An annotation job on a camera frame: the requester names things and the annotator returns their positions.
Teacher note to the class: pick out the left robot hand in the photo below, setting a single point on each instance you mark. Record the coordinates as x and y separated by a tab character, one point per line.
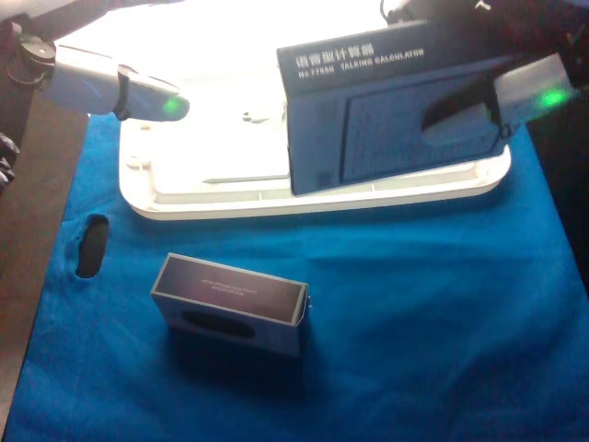
83	83

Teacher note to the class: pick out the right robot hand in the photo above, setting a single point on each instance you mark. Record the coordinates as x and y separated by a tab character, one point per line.
529	87

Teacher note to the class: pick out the dark patterned fabric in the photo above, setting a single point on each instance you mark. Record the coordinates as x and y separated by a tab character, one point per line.
7	159

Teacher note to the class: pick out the small pink-topped box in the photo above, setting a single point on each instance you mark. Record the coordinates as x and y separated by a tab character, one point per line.
230	294

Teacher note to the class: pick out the blue cloth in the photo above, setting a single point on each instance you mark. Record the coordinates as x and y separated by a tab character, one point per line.
391	299

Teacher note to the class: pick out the dark blue calculator box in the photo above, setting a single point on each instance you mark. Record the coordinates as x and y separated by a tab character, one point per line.
368	129

